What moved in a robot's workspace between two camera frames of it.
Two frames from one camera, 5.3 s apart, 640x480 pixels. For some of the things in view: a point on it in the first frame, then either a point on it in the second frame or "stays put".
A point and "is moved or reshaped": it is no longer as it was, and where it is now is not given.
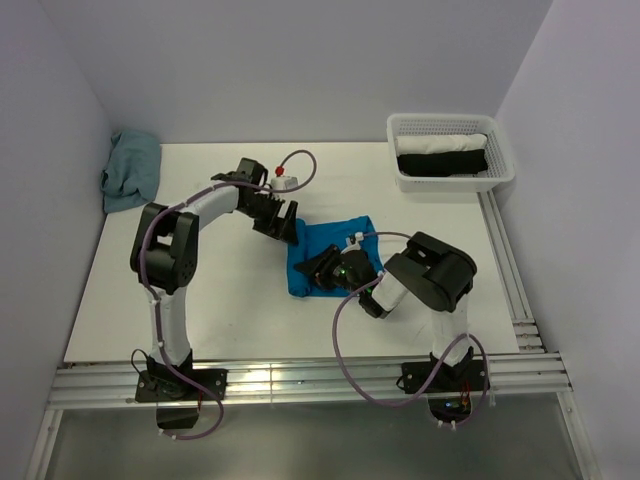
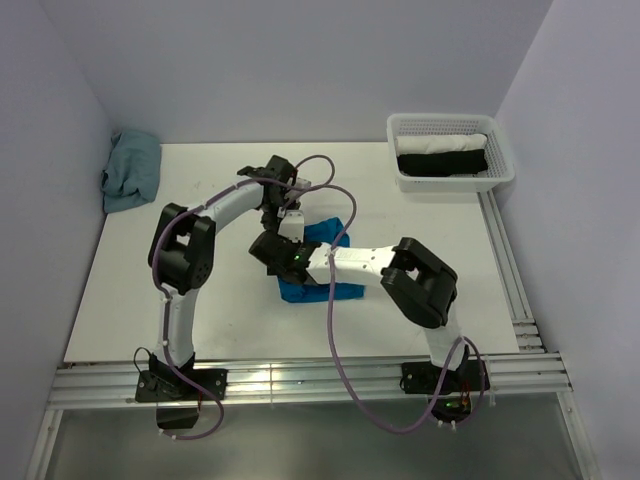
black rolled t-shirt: (442, 164) stays put
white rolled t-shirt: (416, 144) stays put
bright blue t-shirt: (315, 238) is moved or reshaped
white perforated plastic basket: (436, 152) stays put
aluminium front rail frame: (105, 386) stays put
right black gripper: (317, 268) → (285, 240)
